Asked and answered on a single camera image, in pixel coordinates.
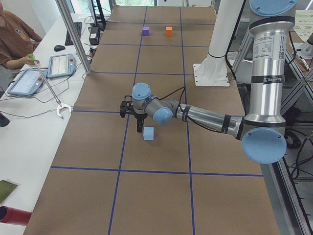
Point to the purple foam block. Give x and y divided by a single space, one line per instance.
145 31

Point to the light blue foam block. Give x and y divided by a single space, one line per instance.
148 133

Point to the teach pendant tablet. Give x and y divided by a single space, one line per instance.
27 83
61 65

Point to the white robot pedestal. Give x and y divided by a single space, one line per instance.
213 69

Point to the green cloth pouch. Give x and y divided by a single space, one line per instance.
6 188

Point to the person in brown shirt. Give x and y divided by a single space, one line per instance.
16 39

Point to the orange foam block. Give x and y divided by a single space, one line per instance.
169 31

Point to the black computer mouse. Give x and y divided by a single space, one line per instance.
58 48

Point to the aluminium frame post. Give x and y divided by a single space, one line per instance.
66 15

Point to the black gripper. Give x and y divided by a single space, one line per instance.
140 117

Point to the far teach pendant tablet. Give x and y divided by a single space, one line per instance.
61 65

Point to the black power box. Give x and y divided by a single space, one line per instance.
94 35

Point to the red cylinder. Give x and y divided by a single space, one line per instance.
14 216

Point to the near teach pendant tablet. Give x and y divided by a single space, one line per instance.
27 83

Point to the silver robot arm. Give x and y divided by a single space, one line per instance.
261 131

